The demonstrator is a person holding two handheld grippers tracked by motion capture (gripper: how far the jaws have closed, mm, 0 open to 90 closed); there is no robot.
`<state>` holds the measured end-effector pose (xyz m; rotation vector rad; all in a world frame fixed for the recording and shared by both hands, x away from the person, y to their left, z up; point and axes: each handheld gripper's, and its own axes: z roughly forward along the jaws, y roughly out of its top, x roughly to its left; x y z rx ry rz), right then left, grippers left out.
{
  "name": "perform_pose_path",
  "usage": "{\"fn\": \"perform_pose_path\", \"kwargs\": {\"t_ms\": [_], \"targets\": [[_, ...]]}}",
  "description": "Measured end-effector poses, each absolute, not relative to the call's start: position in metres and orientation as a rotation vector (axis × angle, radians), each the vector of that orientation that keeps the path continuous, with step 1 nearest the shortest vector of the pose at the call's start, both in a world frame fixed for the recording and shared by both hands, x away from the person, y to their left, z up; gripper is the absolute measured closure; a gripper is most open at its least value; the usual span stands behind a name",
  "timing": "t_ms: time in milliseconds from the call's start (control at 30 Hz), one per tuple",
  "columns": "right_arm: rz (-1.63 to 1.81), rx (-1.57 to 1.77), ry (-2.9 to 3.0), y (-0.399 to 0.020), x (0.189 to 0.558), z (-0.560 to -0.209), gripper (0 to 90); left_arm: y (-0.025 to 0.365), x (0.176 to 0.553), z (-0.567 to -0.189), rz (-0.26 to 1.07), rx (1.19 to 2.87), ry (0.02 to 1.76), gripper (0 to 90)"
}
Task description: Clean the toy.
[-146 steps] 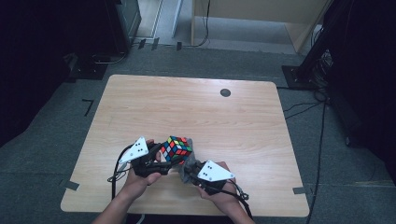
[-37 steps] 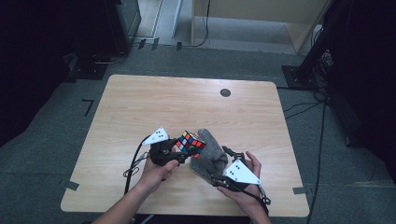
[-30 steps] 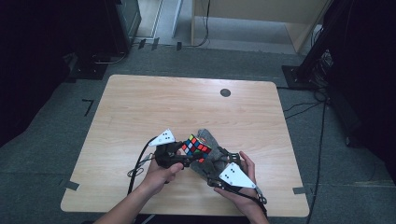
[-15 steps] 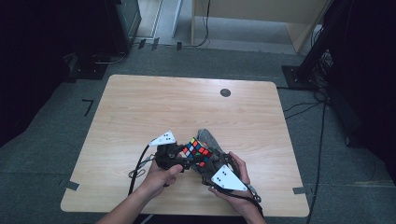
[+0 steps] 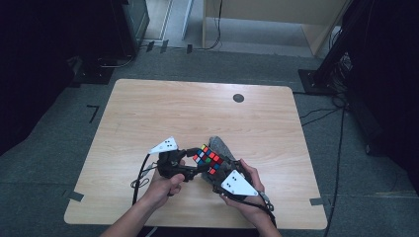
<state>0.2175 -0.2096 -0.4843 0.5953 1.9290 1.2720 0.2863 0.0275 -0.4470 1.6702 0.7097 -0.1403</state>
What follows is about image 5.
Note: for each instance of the black floor base plate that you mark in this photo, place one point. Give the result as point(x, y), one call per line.
point(94, 74)

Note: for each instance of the round grey table grommet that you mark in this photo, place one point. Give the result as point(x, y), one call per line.
point(238, 98)

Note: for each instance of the light wooden cabinet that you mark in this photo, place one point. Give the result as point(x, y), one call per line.
point(273, 13)

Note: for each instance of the grey knitted cloth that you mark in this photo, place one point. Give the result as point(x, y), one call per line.
point(221, 146)

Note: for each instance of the dark curtain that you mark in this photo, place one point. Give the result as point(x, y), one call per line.
point(39, 65)
point(392, 82)

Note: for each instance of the person's right hand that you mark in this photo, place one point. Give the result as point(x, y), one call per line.
point(252, 205)

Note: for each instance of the person's left hand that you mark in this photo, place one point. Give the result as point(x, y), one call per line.
point(163, 189)

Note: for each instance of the grey tape strip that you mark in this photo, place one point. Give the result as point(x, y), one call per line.
point(75, 196)
point(317, 201)

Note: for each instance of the multicoloured puzzle cube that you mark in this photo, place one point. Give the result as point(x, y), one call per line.
point(208, 159)

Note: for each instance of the black metal stand with base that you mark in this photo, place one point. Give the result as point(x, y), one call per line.
point(324, 69)

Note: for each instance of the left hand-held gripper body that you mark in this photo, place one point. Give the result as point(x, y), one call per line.
point(169, 164)

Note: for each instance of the short black floor tape piece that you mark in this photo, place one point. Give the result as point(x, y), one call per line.
point(164, 46)
point(189, 48)
point(150, 46)

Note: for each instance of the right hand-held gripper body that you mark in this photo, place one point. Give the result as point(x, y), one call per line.
point(238, 184)

